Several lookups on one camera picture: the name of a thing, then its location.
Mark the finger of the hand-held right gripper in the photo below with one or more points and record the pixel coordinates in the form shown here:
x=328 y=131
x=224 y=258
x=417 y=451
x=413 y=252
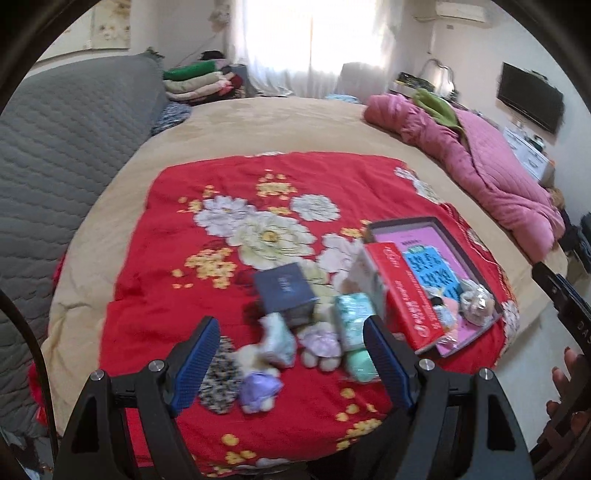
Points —
x=561 y=284

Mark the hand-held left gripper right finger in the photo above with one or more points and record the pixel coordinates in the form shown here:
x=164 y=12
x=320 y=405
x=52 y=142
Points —
x=388 y=364

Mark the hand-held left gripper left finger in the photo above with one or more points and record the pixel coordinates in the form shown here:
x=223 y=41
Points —
x=196 y=364

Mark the green ball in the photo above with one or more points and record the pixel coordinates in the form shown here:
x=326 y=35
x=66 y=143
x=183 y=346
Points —
x=360 y=367

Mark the leopard print scrunchie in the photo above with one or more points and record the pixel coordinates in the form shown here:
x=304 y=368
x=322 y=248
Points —
x=221 y=383

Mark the white green tissue pack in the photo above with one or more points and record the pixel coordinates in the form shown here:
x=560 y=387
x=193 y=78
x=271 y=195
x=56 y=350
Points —
x=353 y=318

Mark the white teddy bear purple dress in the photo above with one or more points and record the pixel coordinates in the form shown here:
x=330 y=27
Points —
x=261 y=385
x=321 y=346

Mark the white floral fabric cap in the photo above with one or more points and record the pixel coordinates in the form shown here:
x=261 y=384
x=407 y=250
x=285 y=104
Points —
x=277 y=341

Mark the person's right hand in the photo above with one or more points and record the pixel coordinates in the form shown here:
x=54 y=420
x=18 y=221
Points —
x=568 y=374

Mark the dark bag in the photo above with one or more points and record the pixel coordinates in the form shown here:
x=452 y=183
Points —
x=579 y=235

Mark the red and white box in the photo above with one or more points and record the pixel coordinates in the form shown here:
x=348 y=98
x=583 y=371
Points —
x=406 y=295

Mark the red floral blanket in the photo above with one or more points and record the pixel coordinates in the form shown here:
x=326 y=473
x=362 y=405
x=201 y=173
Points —
x=161 y=277

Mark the dark blue box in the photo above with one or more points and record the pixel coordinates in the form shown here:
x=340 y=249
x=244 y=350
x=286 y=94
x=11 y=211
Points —
x=281 y=288

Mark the pink quilt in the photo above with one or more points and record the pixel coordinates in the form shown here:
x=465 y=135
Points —
x=498 y=184

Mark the green cloth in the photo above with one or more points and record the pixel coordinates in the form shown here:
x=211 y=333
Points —
x=434 y=106

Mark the blue white patterned cushion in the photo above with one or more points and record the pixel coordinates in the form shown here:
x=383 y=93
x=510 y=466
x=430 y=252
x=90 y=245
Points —
x=171 y=117

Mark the black yellow printed box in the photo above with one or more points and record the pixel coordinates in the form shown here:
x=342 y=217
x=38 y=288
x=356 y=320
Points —
x=411 y=82

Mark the beige bed sheet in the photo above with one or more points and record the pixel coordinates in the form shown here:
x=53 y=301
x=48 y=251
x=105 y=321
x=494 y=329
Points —
x=277 y=124

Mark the grey quilted headboard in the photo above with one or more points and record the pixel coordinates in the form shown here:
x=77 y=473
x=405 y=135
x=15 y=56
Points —
x=69 y=138

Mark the pink folded garment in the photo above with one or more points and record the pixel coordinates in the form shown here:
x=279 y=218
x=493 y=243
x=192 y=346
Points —
x=198 y=94

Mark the cream folded garment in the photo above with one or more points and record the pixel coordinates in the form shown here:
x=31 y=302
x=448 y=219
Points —
x=191 y=84

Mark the dark clothes pile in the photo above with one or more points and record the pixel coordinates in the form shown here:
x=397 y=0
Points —
x=233 y=81

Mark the grey chair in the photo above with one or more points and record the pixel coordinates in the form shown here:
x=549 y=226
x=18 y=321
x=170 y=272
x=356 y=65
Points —
x=360 y=78

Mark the white air conditioner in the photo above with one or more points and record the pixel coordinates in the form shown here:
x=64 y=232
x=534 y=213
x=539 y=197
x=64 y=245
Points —
x=461 y=11

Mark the green folded garment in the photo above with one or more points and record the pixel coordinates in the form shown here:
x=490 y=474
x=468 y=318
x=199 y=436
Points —
x=189 y=70

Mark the white curtain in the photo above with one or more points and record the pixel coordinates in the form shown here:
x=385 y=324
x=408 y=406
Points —
x=277 y=46

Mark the black wall television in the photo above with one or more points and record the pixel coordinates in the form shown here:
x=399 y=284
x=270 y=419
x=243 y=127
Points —
x=531 y=97

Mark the chrome tube frame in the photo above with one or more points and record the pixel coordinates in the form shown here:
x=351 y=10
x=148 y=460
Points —
x=438 y=64

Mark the wall poster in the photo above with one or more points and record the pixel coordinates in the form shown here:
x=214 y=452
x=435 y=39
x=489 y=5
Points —
x=111 y=23

